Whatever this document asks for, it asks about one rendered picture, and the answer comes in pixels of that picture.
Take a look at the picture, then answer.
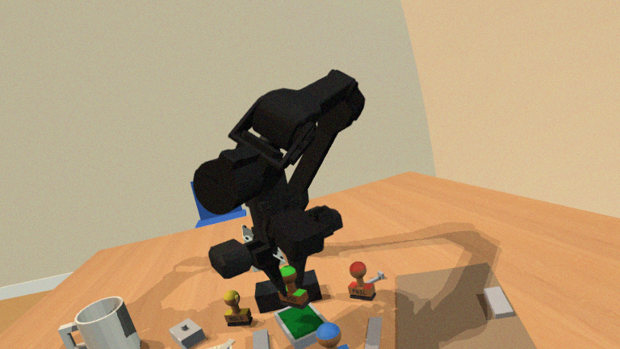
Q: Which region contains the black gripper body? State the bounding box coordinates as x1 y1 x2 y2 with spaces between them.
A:
208 185 343 280

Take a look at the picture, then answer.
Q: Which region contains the red-handled rubber stamp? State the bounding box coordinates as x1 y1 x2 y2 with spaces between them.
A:
348 261 376 301

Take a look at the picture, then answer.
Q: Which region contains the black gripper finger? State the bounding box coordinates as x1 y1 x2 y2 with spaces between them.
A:
253 256 287 296
287 257 308 288

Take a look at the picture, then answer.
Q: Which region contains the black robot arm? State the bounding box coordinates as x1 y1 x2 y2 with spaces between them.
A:
193 69 366 262

